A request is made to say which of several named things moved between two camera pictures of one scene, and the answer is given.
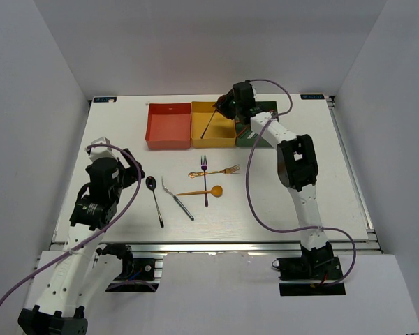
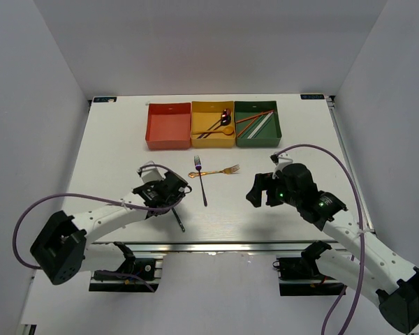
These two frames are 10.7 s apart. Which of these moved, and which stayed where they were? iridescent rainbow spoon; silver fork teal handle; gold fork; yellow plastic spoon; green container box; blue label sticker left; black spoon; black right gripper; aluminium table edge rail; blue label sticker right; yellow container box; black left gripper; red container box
Moved: yellow plastic spoon; black left gripper; black right gripper; silver fork teal handle; black spoon; iridescent rainbow spoon
Stayed: green container box; blue label sticker right; blue label sticker left; aluminium table edge rail; red container box; gold fork; yellow container box
